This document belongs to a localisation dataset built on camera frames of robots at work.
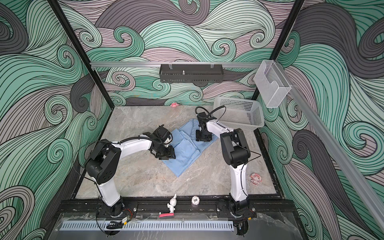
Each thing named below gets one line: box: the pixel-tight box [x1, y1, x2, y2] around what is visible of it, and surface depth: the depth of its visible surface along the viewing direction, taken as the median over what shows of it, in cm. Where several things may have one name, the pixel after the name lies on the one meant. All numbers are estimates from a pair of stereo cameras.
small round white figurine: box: [191, 195, 200, 205], surface depth 72 cm
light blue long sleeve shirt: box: [162, 118, 218, 178], surface depth 94 cm
